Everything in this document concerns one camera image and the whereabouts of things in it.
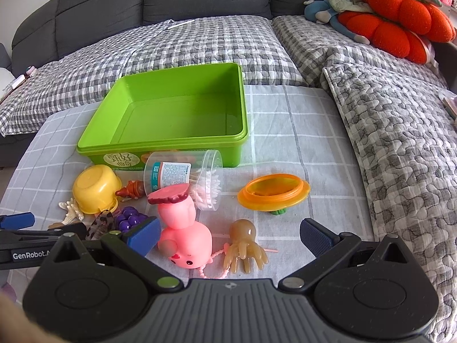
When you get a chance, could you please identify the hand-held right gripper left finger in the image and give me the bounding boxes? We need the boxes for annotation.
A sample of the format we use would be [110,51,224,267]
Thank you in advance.
[43,217,183,291]

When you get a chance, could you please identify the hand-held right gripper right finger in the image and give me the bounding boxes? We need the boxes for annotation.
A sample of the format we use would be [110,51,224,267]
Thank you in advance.
[278,218,420,292]

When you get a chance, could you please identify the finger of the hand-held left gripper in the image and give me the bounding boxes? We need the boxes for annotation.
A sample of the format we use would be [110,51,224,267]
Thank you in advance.
[0,212,35,230]
[0,222,89,243]

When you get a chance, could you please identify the purple toy grapes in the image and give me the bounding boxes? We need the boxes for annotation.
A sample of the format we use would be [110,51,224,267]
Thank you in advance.
[113,206,150,232]

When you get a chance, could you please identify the white starfish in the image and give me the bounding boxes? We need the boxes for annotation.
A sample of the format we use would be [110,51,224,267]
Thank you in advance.
[58,197,86,226]

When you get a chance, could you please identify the pink rubber toy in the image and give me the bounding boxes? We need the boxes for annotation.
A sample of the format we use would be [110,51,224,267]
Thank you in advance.
[147,183,229,280]

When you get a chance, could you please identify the leopard spotted shell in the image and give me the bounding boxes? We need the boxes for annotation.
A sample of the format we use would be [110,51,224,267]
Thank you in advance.
[86,210,117,240]

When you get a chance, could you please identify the yellow toy bowl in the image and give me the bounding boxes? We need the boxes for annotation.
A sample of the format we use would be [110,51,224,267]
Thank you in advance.
[72,165,123,215]

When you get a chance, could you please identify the clear cotton swab container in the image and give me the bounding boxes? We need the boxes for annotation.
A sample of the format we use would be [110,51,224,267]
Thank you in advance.
[143,149,224,212]

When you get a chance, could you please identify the tan rubber octopus toy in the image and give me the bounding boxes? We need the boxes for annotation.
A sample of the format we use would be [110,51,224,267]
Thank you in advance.
[223,219,279,274]

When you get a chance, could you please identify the green plastic box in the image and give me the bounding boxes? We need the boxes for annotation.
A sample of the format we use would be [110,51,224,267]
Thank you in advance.
[76,62,250,169]

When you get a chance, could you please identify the orange conch shell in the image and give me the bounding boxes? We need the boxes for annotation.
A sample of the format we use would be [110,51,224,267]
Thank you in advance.
[115,180,146,200]

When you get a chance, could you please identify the orange toy lid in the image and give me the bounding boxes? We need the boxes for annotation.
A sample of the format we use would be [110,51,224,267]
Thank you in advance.
[237,173,311,216]

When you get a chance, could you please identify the light grey grid cloth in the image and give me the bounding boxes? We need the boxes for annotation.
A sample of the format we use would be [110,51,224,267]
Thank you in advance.
[0,84,379,294]

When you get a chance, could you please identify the grey checked quilt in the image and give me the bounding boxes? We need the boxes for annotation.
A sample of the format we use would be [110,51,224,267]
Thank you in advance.
[0,15,304,138]
[271,15,457,295]

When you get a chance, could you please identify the book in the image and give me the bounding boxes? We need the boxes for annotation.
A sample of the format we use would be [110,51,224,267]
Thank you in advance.
[438,91,457,118]

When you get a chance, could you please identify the orange pumpkin cushion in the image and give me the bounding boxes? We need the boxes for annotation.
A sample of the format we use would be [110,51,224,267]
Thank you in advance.
[337,11,434,64]
[360,0,457,43]

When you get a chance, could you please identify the blue plush monkey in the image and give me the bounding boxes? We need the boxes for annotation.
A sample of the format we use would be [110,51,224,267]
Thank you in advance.
[304,0,374,45]

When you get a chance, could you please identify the dark grey sofa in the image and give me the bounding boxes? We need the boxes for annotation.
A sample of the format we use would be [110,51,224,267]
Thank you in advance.
[0,0,358,168]

